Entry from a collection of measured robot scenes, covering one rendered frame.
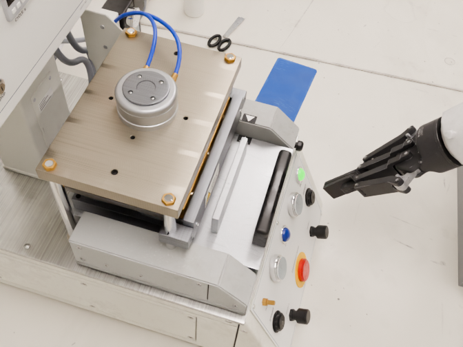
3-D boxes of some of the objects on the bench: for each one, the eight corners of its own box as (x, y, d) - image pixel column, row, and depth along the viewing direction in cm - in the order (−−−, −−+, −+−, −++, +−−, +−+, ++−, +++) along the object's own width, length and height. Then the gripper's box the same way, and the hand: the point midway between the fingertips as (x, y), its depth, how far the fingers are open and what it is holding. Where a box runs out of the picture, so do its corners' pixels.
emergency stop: (297, 285, 95) (291, 273, 92) (302, 265, 97) (297, 253, 94) (306, 286, 94) (300, 274, 91) (311, 266, 96) (305, 254, 94)
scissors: (224, 54, 129) (224, 51, 129) (204, 45, 131) (204, 43, 130) (251, 23, 137) (251, 20, 136) (231, 14, 138) (232, 12, 138)
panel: (286, 361, 89) (249, 309, 76) (321, 212, 106) (295, 148, 93) (297, 363, 88) (262, 311, 75) (331, 212, 105) (306, 148, 92)
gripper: (444, 93, 79) (324, 151, 96) (432, 154, 71) (303, 205, 88) (473, 127, 81) (351, 177, 99) (465, 190, 73) (333, 233, 91)
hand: (344, 184), depth 91 cm, fingers closed
